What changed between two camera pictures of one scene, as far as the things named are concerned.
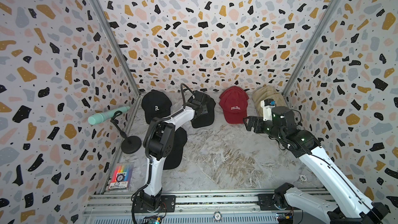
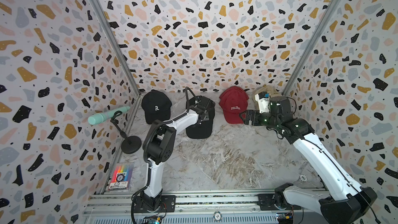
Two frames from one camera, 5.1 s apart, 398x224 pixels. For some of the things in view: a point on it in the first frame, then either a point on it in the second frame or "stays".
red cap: x=233 y=100 stays
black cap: x=180 y=138 → x=204 y=107
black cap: x=156 y=104 stays
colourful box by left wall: x=122 y=176 stays
